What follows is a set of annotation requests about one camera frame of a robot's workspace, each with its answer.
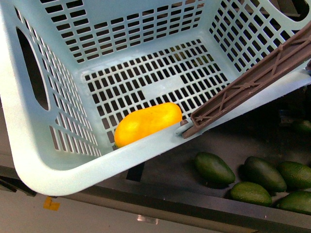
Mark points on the black display bin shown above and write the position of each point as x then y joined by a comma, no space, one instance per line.
169,187

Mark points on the dark green avocado middle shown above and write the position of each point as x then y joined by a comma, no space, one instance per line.
260,171

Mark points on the light blue plastic basket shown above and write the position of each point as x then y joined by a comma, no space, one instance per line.
71,70

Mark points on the green avocado lower right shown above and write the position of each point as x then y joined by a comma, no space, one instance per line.
298,202

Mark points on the dark green avocado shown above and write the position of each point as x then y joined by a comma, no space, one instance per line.
213,168
260,171

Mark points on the green avocado front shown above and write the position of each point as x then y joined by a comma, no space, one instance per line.
251,193

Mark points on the dark green avocado left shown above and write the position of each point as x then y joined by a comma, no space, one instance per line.
213,168

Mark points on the yellow mango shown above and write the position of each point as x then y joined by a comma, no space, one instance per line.
144,122

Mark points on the brown basket handle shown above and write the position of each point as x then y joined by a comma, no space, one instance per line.
281,61

